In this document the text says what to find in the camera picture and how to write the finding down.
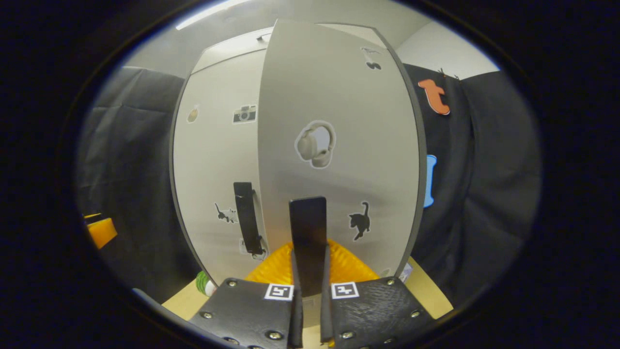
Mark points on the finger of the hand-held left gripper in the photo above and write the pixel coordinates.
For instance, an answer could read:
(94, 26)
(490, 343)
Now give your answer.
(102, 232)

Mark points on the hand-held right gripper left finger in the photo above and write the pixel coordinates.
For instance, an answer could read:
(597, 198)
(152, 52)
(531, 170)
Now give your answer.
(297, 320)

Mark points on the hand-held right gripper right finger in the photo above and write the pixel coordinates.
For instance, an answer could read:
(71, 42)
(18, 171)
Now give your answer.
(326, 315)

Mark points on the white cabinet door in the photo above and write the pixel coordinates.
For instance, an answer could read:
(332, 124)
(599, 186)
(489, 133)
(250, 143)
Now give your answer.
(368, 160)
(213, 160)

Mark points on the white double-door shoe cabinet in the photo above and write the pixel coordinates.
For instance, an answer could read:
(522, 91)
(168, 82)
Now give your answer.
(227, 51)

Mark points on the green and white object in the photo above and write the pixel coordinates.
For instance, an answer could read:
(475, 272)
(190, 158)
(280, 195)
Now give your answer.
(204, 285)

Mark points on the ceiling light panel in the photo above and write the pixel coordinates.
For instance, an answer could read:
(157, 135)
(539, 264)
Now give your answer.
(203, 14)

